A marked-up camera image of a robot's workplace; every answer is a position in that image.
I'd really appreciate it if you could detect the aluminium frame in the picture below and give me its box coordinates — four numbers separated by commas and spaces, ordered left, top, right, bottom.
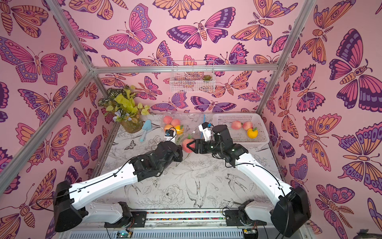
0, 0, 317, 239

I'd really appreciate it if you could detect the yellow bell pepper toy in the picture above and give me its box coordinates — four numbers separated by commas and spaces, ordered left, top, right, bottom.
247, 127, 259, 139

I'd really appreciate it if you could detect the yellow-orange peach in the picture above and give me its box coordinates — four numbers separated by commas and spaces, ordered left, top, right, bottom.
175, 125, 184, 135

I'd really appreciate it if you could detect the white plastic basket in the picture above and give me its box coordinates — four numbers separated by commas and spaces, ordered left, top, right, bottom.
212, 113, 270, 147

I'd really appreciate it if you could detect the white wire wall basket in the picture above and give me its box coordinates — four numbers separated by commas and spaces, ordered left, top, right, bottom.
169, 60, 216, 94

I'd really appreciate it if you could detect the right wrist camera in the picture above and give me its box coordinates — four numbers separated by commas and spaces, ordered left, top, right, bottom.
199, 122, 212, 141

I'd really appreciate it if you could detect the potted green plant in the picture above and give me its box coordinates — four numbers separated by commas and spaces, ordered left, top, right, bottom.
98, 85, 150, 133

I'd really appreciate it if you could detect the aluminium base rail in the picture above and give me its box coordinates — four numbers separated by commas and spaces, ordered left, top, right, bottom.
56, 207, 317, 239

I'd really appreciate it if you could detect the small succulent in wire basket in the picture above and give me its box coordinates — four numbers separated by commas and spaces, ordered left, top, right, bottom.
203, 75, 212, 81

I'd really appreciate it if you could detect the clear blue-zipper zip bag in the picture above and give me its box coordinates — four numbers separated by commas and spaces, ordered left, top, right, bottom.
162, 113, 206, 144

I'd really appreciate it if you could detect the green printed zip bag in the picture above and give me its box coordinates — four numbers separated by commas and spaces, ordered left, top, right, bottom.
176, 135, 194, 153

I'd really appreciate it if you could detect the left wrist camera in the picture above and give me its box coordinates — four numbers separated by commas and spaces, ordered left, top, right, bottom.
165, 127, 177, 138

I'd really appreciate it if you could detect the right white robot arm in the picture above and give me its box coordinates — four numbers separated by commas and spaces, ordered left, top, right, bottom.
187, 122, 311, 238

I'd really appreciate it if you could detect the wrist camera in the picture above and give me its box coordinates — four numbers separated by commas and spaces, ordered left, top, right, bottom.
199, 122, 212, 141
165, 127, 177, 138

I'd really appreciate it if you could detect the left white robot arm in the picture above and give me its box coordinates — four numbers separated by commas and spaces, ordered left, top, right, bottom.
53, 141, 183, 233

